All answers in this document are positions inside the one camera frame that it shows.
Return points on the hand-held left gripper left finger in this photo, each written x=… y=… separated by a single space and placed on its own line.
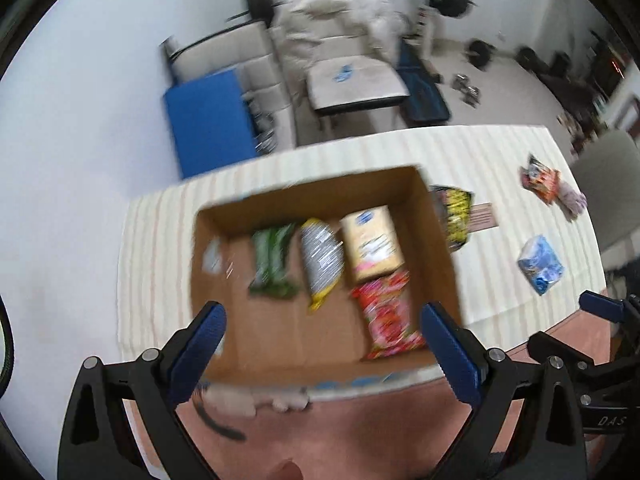
x=200 y=350

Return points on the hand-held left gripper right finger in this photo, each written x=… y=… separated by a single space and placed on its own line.
x=450 y=355

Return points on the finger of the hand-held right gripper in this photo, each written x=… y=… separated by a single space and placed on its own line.
x=600 y=305
x=550 y=344

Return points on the brown cardboard box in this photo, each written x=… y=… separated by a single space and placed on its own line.
x=280 y=330

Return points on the white plush toy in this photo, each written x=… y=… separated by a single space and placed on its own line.
x=250 y=399

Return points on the blue plastic packet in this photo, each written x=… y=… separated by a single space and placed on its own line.
x=542 y=265

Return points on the pale pink packet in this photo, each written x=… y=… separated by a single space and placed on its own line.
x=571 y=200

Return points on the green snack packet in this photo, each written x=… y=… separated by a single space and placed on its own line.
x=272 y=262

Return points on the striped cream tablecloth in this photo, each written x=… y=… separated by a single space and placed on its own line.
x=160 y=240

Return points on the grey chair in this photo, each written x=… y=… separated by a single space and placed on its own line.
x=607 y=180

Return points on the beige packet with blue label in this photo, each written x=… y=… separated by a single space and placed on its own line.
x=372 y=242

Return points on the orange and red snack packet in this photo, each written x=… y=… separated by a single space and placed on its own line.
x=540 y=179

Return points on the black and yellow snack packet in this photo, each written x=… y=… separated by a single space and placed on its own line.
x=454 y=215

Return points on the brown card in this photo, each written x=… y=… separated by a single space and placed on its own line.
x=484 y=216

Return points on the yellow and white snack bag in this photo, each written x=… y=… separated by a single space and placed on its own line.
x=321 y=262

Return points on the blue mat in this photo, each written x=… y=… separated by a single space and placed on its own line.
x=210 y=120

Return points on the dark shelf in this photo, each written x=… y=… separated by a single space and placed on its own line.
x=612 y=67

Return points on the metal weights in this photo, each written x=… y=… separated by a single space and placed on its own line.
x=466 y=89

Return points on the blue weight bench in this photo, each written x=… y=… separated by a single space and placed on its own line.
x=422 y=90

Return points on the beige sofa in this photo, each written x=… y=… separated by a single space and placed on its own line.
x=257 y=75

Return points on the blue cloth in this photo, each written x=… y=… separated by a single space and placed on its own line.
x=343 y=73

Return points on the cream recliner chair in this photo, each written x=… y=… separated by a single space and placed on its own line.
x=345 y=45

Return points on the weight rack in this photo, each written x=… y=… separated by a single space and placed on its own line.
x=427 y=5

